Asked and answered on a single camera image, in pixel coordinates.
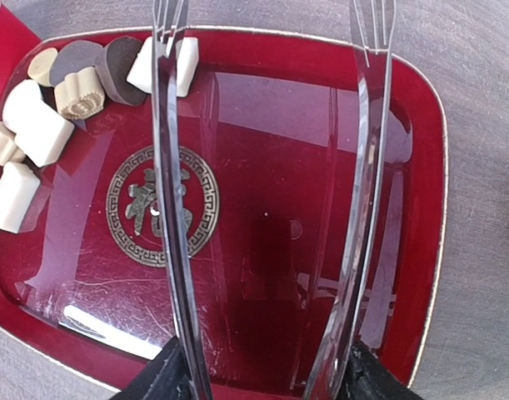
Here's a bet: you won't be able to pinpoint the white oval chocolate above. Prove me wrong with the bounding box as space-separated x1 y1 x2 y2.
2 79 44 133

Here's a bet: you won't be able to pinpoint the dark heart chocolate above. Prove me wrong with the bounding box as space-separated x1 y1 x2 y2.
49 40 103 87

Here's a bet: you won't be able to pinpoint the tan flower chocolate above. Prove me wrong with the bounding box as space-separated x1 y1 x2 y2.
54 67 106 120

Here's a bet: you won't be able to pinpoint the dark brown chocolate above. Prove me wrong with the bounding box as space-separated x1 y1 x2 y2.
95 36 147 107

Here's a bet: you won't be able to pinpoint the dark red lacquer tray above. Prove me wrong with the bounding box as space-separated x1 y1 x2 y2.
0 27 447 399

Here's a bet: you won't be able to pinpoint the white cube chocolate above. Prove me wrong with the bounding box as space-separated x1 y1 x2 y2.
126 36 200 99

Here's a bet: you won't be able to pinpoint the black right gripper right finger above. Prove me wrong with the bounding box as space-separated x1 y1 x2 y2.
343 342 422 400

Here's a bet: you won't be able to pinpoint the metal serving tongs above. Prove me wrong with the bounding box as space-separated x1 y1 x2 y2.
152 1 397 399

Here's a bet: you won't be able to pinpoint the white rectangular chocolate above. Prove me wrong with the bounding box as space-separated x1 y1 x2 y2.
0 162 40 233

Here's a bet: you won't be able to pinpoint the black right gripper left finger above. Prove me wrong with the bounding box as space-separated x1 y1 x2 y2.
110 337 192 400

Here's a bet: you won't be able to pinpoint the white square chocolate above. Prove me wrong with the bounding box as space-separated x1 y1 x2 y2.
14 102 75 168

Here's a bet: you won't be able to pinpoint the tan ridged chocolate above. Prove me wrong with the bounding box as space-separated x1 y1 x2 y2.
0 122 26 166

